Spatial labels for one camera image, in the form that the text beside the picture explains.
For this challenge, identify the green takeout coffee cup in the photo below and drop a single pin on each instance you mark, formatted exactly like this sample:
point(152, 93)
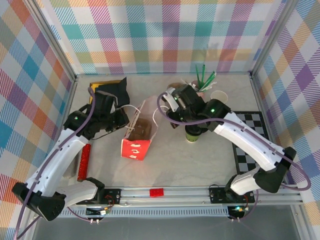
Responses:
point(191, 138)

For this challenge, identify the black napkin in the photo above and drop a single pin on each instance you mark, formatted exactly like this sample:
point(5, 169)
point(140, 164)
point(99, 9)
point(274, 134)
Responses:
point(120, 92)

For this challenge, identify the white red paper bag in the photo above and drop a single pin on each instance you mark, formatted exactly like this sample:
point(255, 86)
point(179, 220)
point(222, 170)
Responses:
point(135, 150)

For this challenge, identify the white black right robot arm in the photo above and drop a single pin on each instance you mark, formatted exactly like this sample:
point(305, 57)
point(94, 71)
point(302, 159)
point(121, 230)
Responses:
point(250, 145)

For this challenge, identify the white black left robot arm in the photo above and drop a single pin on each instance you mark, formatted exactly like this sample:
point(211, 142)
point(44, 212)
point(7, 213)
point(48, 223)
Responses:
point(62, 155)

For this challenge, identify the green white paper cup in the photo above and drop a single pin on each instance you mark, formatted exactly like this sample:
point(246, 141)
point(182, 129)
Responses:
point(219, 96)

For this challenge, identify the pulp cup carriers stack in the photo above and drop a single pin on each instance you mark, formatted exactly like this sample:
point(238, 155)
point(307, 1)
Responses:
point(172, 87)

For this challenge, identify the white wrapped straw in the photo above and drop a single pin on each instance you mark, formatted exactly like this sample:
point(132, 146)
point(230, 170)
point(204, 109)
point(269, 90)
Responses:
point(210, 85)

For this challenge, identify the white paper stirrers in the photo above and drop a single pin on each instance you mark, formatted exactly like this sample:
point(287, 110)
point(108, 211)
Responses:
point(192, 83)

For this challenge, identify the yellow napkin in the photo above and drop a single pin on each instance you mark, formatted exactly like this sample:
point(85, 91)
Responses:
point(96, 86)

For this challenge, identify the dark green straw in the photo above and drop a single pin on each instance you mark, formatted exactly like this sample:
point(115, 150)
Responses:
point(197, 73)
point(203, 73)

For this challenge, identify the red glitter tube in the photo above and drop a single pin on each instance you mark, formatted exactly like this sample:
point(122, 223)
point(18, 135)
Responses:
point(83, 162)

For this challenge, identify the black grey chessboard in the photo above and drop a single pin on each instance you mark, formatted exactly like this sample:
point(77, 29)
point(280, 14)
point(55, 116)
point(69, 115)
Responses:
point(257, 122)

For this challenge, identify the red toy brick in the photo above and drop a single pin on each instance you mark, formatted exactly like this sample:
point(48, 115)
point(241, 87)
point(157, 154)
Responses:
point(156, 192)

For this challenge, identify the small controller board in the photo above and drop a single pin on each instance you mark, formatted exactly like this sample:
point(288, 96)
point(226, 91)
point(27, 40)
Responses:
point(98, 212)
point(237, 208)

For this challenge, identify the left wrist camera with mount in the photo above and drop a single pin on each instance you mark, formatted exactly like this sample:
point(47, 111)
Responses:
point(114, 103)

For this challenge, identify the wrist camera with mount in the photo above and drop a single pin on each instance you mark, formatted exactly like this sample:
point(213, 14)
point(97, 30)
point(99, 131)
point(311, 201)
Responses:
point(114, 103)
point(171, 98)

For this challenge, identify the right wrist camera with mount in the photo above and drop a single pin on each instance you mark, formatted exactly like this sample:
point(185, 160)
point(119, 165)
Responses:
point(171, 98)

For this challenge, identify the aluminium frame side rail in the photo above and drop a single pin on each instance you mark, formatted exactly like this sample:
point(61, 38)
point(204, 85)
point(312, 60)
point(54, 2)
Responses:
point(254, 85)
point(72, 92)

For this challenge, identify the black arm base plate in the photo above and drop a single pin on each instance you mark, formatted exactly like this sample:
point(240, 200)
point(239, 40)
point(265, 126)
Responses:
point(116, 193)
point(216, 196)

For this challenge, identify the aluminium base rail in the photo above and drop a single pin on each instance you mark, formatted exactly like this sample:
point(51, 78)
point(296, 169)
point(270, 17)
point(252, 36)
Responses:
point(185, 197)

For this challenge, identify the aluminium frame post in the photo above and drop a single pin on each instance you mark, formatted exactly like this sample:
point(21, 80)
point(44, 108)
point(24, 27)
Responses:
point(272, 37)
point(50, 40)

